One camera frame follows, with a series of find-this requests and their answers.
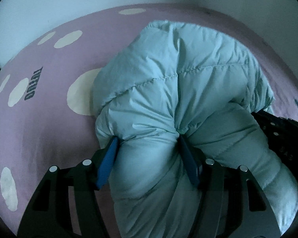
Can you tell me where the light blue puffer jacket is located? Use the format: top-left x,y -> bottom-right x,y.
93,21 -> 298,237

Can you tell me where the pink polka dot bedsheet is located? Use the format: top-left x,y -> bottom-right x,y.
0,4 -> 298,234

